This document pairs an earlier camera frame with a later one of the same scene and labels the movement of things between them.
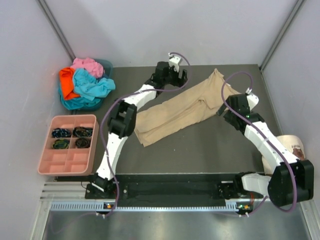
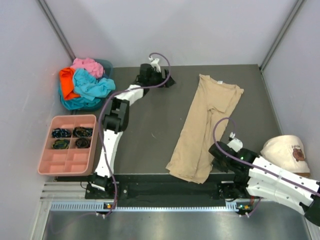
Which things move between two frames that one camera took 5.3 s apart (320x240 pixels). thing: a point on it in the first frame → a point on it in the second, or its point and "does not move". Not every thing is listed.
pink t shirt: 94,68 does not move
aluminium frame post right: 294,14 does not move
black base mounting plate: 200,193 does not move
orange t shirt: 66,76 does not move
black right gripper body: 229,116 → 221,165
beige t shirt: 201,99 → 214,101
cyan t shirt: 90,88 does not move
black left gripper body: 172,77 → 155,77
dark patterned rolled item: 82,143 does not move
